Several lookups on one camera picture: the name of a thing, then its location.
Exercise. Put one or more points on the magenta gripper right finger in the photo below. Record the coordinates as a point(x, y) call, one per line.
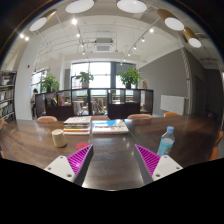
point(152, 166)

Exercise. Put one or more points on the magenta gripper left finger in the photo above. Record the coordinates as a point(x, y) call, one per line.
point(74, 167)

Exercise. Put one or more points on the clear plastic water bottle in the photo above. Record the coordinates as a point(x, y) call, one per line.
point(166, 142)

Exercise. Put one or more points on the red round coaster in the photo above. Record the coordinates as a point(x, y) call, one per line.
point(81, 145)

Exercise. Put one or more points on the cream ceramic cup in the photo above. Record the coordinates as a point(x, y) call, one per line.
point(58, 137)

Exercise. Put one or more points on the stack of books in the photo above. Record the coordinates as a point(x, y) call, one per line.
point(77, 125)

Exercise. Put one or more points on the orange chair back centre-right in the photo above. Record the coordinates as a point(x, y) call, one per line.
point(139, 116)

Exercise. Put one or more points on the orange chair back centre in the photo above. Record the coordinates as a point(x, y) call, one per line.
point(99, 117)

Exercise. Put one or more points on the orange chair back far-right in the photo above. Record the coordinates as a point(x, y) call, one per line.
point(170, 114)

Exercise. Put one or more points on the large white blue book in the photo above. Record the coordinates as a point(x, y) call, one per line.
point(110, 127)

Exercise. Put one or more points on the orange chair back far-left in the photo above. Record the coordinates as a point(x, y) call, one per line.
point(47, 119)

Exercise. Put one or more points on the orange chair right edge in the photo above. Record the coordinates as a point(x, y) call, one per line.
point(214, 153)

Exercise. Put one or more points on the dark wooden shelf divider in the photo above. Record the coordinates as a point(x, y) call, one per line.
point(115, 103)

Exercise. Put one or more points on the left potted green plant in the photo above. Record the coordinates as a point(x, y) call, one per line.
point(49, 83)

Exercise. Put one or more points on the potted green plant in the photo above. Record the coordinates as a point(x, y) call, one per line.
point(49, 83)
point(85, 78)
point(129, 77)

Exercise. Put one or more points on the middle potted green plant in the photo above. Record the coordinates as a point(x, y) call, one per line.
point(85, 78)

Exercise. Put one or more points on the right potted green plant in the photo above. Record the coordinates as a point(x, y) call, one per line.
point(129, 77)

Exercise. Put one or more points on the tall bookshelf at left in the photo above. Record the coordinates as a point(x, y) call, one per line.
point(7, 87)

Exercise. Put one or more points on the ceiling air conditioner unit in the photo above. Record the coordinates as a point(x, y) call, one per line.
point(103, 45)

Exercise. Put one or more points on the round pendant lamp far-right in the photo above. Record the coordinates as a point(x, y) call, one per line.
point(191, 38)

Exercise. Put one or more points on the round pendant lamp right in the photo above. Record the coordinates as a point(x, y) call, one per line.
point(170, 20)

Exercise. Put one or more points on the round pendant lamp far-left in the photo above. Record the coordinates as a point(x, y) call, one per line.
point(42, 20)

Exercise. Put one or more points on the round pendant lamp centre-left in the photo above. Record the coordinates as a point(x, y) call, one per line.
point(79, 6)

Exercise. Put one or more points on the round pendant lamp centre-right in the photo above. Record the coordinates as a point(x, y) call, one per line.
point(132, 6)

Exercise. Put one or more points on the white board on wall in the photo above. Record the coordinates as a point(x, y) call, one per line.
point(172, 104)

